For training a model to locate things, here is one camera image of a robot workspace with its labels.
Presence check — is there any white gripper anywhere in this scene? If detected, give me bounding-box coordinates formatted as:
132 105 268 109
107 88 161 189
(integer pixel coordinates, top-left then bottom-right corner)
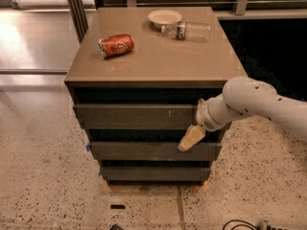
177 99 221 151

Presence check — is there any grey top drawer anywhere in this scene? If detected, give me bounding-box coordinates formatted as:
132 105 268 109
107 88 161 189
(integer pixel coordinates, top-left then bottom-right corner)
73 103 197 130

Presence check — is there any grey drawer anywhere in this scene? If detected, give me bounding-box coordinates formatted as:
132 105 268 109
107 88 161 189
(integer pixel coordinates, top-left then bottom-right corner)
89 142 222 161
73 103 197 130
101 167 211 181

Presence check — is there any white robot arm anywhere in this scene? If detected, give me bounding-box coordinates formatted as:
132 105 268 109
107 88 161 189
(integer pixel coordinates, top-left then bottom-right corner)
177 77 307 151

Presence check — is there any grey drawer cabinet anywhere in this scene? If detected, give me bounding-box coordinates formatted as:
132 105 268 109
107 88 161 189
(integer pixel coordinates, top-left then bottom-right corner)
65 7 245 170

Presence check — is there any grey bottom drawer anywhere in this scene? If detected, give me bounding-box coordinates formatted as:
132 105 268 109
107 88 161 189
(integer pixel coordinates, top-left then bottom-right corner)
101 167 211 181

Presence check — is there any grey middle drawer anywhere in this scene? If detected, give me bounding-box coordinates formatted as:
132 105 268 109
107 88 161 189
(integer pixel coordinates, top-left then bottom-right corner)
89 142 222 161

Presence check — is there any clear plastic water bottle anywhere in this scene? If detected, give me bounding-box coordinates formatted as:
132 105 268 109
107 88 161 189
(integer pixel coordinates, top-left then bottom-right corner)
161 21 211 42

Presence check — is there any grey power strip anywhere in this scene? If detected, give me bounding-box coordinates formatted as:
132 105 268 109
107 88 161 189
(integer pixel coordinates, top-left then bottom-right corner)
257 220 292 230

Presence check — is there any orange soda can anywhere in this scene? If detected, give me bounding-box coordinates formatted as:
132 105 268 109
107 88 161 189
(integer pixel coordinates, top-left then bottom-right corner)
98 34 134 58

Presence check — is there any white bowl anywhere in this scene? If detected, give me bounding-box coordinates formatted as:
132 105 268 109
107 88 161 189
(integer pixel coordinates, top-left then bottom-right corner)
148 9 182 29

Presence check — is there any black cable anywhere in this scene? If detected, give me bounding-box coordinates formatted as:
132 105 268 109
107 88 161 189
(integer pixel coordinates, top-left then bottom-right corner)
222 219 259 230

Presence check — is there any metal window frame post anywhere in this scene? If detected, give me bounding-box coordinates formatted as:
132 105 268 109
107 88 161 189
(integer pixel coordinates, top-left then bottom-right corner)
67 0 88 42

